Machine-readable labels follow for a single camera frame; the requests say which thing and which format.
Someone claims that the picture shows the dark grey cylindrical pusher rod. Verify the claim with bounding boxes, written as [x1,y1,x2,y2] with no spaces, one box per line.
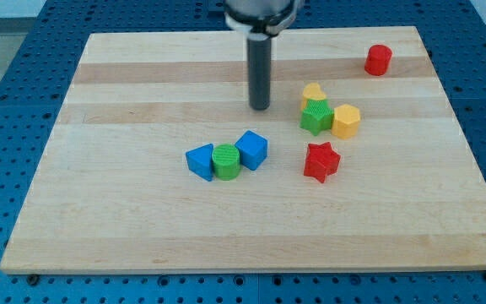
[246,39,272,111]

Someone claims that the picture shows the green star block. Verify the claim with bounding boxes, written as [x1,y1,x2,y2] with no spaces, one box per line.
[300,100,334,136]

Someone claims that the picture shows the yellow hexagon block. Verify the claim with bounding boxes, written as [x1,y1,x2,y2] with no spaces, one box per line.
[331,104,361,139]

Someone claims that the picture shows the red star block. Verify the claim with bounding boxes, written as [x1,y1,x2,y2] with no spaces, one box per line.
[303,142,341,183]

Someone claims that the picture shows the yellow heart block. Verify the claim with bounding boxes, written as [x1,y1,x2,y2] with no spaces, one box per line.
[300,83,327,111]

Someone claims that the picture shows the blue cube block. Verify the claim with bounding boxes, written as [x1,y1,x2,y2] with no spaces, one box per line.
[235,130,268,171]

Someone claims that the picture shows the green cylinder block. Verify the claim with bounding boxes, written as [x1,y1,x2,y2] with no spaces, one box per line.
[212,144,240,181]

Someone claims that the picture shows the red cylinder block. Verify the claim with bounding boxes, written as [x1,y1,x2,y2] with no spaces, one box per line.
[364,44,393,76]

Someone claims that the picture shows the blue triangle block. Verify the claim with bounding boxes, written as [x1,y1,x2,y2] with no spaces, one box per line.
[185,144,213,182]

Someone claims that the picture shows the wooden board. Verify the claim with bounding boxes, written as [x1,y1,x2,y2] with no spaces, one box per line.
[0,26,486,274]

